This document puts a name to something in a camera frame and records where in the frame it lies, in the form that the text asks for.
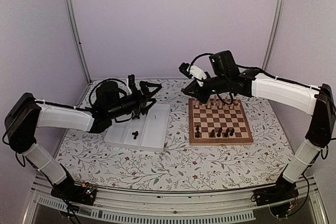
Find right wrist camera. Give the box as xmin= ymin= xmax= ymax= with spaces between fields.
xmin=178 ymin=62 xmax=209 ymax=89

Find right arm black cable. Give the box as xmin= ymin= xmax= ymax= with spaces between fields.
xmin=187 ymin=52 xmax=218 ymax=70

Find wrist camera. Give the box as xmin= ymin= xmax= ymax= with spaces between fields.
xmin=126 ymin=74 xmax=137 ymax=95
xmin=178 ymin=62 xmax=209 ymax=89

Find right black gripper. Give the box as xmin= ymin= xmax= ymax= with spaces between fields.
xmin=184 ymin=74 xmax=229 ymax=104

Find wooden chess board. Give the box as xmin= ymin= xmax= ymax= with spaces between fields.
xmin=188 ymin=98 xmax=253 ymax=146

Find floral table cloth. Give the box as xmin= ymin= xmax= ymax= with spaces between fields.
xmin=56 ymin=79 xmax=293 ymax=191

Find aluminium front rail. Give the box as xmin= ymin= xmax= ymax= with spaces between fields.
xmin=23 ymin=176 xmax=330 ymax=223

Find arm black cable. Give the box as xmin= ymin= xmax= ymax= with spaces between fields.
xmin=187 ymin=52 xmax=218 ymax=70
xmin=88 ymin=78 xmax=127 ymax=109

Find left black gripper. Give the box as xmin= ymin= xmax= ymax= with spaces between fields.
xmin=108 ymin=81 xmax=162 ymax=120

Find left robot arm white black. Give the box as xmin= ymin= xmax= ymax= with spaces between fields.
xmin=3 ymin=77 xmax=162 ymax=200

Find dark chess piece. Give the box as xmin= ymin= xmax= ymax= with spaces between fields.
xmin=216 ymin=127 xmax=223 ymax=137
xmin=195 ymin=125 xmax=201 ymax=138
xmin=209 ymin=129 xmax=215 ymax=138
xmin=229 ymin=128 xmax=235 ymax=136

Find dark chess rook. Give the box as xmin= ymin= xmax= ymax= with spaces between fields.
xmin=223 ymin=128 xmax=230 ymax=137

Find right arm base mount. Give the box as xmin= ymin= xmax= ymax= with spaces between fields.
xmin=250 ymin=185 xmax=299 ymax=219

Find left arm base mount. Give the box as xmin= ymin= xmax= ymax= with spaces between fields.
xmin=51 ymin=181 xmax=97 ymax=206

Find dark chess pieces in tray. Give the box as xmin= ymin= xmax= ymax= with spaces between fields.
xmin=132 ymin=131 xmax=139 ymax=140

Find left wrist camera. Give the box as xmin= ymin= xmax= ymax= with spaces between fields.
xmin=126 ymin=74 xmax=137 ymax=95

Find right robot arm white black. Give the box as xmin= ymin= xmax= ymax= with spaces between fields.
xmin=179 ymin=50 xmax=335 ymax=201

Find white plastic tray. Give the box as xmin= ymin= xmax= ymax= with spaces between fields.
xmin=104 ymin=103 xmax=170 ymax=152

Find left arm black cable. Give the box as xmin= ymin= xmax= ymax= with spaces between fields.
xmin=88 ymin=78 xmax=127 ymax=109

